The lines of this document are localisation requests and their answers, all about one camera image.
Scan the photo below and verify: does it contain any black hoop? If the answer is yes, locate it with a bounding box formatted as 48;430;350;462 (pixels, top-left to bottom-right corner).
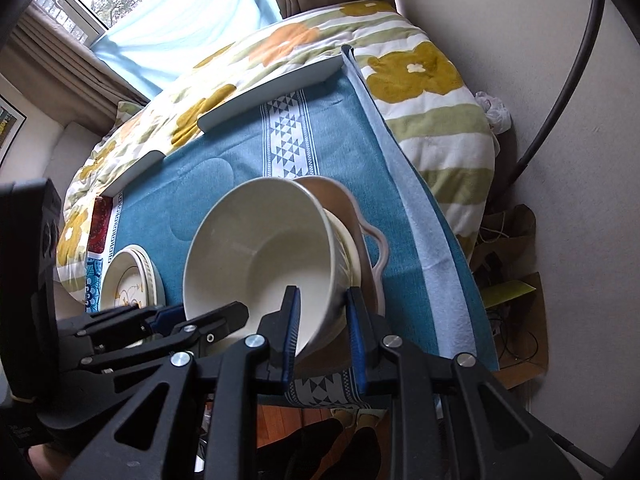
514;0;607;183

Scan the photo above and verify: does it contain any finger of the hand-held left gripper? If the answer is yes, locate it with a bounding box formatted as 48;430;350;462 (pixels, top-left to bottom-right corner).
65;301;250;377
59;304;185;357

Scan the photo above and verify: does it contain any brown paper bag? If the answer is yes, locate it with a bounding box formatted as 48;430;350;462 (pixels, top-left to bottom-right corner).
472;204;537;283

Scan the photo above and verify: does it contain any cream bowl with yellow inside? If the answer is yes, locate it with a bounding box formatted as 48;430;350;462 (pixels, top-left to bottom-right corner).
131;246;167;308

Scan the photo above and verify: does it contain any person's right leg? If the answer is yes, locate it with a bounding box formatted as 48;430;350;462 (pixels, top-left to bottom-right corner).
350;411;385;480

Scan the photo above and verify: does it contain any black cable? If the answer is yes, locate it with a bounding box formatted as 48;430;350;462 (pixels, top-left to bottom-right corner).
547;427;618;478

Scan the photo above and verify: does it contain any teal patterned tablecloth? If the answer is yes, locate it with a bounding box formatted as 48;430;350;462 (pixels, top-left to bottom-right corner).
85;45;501;408

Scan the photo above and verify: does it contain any off-white round bowl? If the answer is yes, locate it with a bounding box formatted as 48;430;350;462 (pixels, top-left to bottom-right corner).
183;177;347;358

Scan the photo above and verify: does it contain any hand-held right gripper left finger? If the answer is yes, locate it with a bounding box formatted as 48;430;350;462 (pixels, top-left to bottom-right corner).
65;285;302;480

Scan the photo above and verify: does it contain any person's leg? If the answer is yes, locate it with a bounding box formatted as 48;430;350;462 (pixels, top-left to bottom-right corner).
295;407;353;480
350;411;385;480

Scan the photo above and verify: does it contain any floral striped blanket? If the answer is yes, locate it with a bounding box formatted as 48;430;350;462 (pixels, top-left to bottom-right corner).
55;0;501;306

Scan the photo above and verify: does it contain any green patterned pillow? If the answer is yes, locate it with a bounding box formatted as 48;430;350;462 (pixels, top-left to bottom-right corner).
116;101;148;128

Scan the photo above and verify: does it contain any white plastic bag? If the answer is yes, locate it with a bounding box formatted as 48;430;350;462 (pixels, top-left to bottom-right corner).
474;91;513;135

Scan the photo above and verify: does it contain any framed wall picture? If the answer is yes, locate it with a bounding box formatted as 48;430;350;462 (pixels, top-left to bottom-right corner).
0;91;27;166

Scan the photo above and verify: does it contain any pink square handled dish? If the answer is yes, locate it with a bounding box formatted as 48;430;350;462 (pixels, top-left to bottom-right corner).
292;176;390;361

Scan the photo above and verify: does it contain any cream thick-rimmed bowl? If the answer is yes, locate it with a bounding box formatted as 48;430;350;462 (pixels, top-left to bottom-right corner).
322;208;372;333

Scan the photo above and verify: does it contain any light blue sheer curtain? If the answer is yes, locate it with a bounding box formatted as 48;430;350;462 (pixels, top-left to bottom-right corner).
90;0;283;98

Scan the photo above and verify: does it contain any white board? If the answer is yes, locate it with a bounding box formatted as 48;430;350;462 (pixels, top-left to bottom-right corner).
102;46;357;197

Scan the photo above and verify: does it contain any person's left leg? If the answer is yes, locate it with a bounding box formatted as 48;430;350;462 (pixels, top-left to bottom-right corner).
295;407;353;480

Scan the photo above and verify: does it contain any blue patterned cloth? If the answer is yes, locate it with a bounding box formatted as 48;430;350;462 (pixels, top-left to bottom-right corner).
82;255;108;313

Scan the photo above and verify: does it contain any red patterned cloth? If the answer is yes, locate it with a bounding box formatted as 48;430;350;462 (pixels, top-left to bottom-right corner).
86;196;121;263

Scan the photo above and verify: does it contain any yellow-green card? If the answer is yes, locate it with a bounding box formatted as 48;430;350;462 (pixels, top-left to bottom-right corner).
482;281;537;312

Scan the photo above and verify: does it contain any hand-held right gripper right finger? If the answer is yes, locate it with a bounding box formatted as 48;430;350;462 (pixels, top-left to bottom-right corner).
347;286;584;480

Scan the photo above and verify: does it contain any cream dish with orange pattern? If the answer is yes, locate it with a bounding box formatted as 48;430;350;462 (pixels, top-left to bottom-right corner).
99;245;153;313

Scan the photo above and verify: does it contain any cardboard box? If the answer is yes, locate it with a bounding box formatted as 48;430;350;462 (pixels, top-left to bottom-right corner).
480;272;549;391

